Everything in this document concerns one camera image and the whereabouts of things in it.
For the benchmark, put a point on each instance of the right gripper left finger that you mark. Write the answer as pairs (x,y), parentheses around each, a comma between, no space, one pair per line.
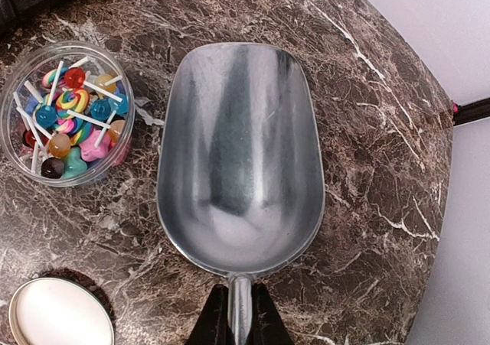
(212,327)

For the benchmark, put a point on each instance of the white jar lid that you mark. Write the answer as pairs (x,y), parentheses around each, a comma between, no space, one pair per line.
(58,311)

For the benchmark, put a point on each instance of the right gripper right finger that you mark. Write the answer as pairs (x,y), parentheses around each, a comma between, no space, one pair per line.
(267,326)

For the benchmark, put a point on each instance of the right black frame post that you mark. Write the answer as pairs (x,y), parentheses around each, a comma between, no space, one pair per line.
(472,112)

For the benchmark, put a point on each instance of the metal scoop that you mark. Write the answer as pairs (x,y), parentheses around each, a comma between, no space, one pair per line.
(240,189)

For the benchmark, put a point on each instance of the candies inside glass jar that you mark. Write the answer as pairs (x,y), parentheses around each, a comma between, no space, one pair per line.
(72,119)

